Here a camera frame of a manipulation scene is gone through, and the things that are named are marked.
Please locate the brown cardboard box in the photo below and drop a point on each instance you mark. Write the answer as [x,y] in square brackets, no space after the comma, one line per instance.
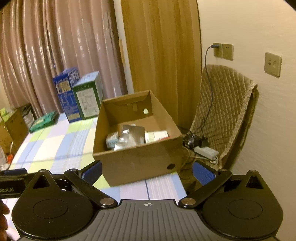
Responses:
[144,161]

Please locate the silver foil bag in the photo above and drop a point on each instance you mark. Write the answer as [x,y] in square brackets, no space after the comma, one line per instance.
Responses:
[131,136]

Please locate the brown paper bag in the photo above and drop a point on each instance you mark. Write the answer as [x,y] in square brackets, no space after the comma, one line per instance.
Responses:
[13,132]

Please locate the quilted chair cover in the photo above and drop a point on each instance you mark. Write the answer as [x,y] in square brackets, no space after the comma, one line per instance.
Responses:
[224,111]

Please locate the person's hand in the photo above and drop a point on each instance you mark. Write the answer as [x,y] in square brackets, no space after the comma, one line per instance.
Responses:
[4,210]

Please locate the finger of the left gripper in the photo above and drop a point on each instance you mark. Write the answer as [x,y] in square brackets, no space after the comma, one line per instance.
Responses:
[14,172]

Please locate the white power strip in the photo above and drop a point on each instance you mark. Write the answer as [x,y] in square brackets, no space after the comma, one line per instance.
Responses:
[207,152]

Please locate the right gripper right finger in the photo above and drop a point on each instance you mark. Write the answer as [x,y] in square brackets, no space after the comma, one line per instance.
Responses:
[219,178]

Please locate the wooden door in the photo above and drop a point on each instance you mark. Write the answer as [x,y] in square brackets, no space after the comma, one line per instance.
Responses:
[163,41]

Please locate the checked tablecloth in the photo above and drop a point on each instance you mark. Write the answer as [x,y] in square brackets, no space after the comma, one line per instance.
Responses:
[70,145]

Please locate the green milk carton box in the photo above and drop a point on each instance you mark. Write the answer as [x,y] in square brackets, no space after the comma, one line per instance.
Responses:
[88,92]

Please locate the blue milk carton box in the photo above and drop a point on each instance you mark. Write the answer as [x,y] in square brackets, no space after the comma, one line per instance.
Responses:
[64,83]

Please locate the small white label box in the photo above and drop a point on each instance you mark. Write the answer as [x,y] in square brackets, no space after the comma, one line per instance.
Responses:
[111,140]

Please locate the pinkish brown curtain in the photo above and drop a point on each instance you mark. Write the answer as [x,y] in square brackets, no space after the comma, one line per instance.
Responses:
[40,39]

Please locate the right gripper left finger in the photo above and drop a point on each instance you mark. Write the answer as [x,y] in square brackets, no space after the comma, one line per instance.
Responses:
[83,180]

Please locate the wall switch plate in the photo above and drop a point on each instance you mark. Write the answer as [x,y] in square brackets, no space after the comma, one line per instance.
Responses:
[272,64]

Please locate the green wet wipes pack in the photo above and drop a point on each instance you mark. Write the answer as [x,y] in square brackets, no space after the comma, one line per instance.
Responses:
[44,121]

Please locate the wall power socket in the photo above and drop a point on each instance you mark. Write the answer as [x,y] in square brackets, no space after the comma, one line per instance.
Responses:
[225,51]

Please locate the white green medicine box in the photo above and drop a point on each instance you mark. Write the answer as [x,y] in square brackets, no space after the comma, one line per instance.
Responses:
[155,136]

